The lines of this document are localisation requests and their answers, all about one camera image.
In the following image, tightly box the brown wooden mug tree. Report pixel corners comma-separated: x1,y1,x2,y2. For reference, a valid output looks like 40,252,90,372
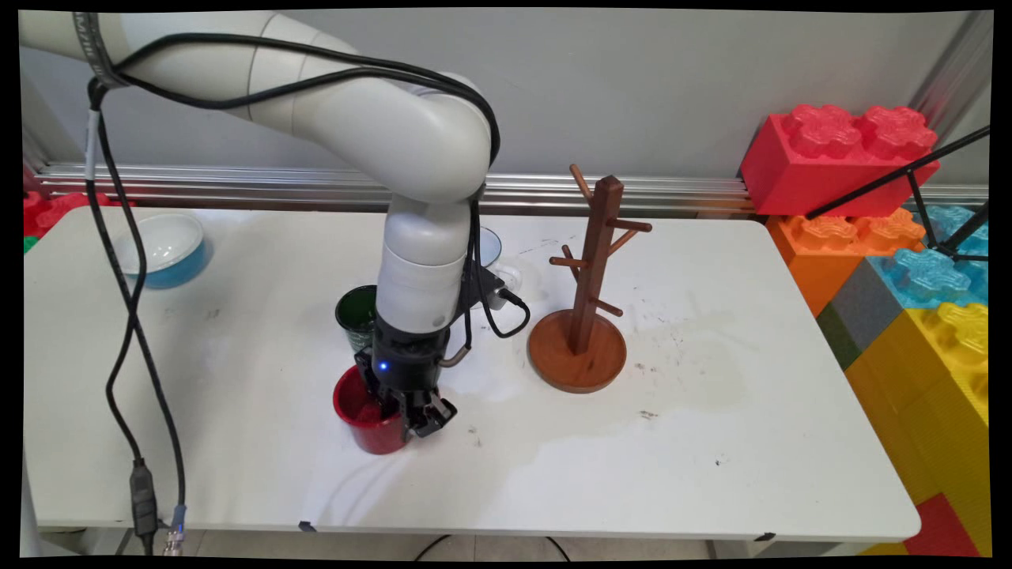
527,164,654,394

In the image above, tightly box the black cable with silver plug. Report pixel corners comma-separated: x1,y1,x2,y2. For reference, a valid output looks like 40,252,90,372
85,32,502,557

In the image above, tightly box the white mug with blue rim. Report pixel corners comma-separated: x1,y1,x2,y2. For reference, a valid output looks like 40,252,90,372
473,227,523,311

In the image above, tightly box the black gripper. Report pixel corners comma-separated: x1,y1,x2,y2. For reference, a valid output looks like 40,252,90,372
355,312,459,440

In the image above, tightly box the grey velcro cable strap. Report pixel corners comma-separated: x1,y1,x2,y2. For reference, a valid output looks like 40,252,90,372
72,11,129,89

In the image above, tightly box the small red toy block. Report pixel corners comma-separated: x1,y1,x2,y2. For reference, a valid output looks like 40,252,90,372
904,493,981,559

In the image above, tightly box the big light blue toy block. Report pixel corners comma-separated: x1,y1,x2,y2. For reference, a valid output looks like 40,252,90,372
866,204,991,310

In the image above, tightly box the big red toy block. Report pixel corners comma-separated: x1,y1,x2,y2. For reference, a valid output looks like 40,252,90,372
739,104,942,219

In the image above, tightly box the big yellow toy block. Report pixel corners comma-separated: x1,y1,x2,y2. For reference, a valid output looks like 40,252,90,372
844,302,991,556

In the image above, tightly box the red speckled mug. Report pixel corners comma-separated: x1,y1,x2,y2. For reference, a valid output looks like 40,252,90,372
333,364,414,457

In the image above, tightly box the dark green cup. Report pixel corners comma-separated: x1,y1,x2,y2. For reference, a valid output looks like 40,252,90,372
335,284,381,353

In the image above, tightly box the blue and white bowl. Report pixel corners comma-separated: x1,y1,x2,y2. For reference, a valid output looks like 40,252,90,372
114,213,211,290

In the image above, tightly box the aluminium frame rail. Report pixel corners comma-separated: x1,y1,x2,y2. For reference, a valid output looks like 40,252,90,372
36,164,989,220

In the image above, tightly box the big orange toy block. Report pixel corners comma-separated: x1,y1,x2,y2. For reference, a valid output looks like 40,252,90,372
765,207,927,318

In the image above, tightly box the black tripod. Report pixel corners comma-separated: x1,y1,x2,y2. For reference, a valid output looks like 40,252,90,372
804,125,991,263

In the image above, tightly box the aluminium frame post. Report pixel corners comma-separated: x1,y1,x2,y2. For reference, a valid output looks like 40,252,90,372
908,11,992,137

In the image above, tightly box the big grey toy block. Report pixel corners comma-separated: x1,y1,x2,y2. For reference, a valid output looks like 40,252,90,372
815,257,907,371

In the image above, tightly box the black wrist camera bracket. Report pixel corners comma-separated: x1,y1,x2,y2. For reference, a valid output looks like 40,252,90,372
457,263,508,315

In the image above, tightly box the black USB camera cable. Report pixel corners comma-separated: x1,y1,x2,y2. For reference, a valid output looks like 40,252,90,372
85,32,532,556

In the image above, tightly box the black cable under table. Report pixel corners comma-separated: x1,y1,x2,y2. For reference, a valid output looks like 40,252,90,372
413,535,572,563

